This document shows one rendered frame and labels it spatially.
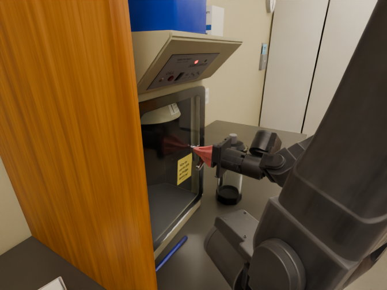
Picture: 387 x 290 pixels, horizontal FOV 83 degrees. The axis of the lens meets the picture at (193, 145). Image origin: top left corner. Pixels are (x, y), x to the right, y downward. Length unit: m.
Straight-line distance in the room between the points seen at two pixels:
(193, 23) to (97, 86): 0.19
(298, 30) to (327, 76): 0.70
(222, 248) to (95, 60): 0.27
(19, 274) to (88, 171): 0.45
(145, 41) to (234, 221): 0.28
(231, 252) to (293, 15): 3.31
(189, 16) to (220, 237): 0.32
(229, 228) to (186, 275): 0.43
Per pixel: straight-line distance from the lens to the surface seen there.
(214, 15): 0.55
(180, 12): 0.38
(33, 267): 0.81
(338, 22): 3.40
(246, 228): 0.25
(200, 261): 0.69
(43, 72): 0.44
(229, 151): 0.58
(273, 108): 3.53
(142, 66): 0.37
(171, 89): 0.54
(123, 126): 0.31
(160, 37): 0.35
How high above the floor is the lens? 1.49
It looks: 24 degrees down
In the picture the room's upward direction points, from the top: straight up
